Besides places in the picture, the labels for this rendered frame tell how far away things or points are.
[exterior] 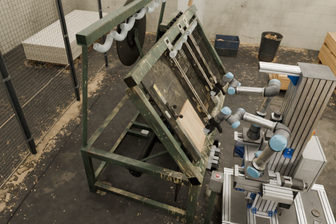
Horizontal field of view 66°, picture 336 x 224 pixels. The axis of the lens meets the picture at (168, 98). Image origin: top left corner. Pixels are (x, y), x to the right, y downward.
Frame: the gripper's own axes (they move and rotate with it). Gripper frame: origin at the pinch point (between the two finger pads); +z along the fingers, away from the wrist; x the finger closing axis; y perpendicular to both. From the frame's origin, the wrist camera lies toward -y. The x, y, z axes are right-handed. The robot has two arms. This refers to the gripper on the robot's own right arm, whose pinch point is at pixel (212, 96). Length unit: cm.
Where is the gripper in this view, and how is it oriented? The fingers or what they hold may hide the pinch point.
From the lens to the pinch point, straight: 300.4
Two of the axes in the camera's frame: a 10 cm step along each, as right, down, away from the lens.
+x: -1.9, 5.8, -8.0
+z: -4.9, 6.5, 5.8
